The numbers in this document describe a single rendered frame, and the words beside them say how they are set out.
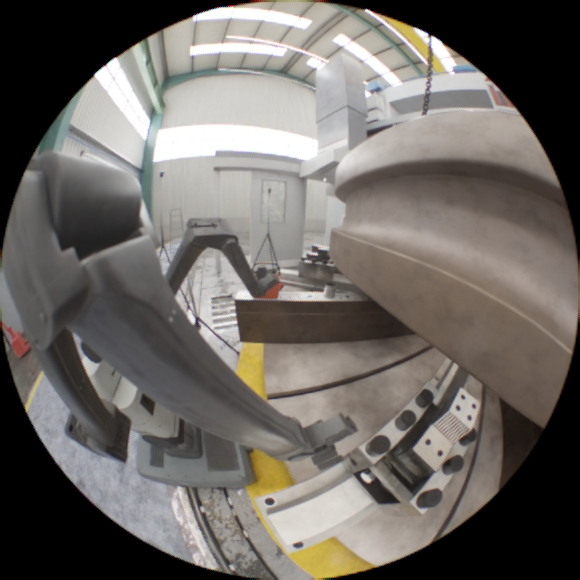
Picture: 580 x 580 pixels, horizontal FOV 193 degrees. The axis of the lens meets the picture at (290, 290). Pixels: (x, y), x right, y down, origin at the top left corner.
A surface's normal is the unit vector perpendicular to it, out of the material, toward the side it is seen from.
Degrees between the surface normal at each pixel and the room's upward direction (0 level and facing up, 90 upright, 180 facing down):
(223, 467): 0
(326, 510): 0
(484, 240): 90
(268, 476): 0
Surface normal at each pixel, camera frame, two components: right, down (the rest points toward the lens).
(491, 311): -0.92, 0.13
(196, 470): 0.04, -0.91
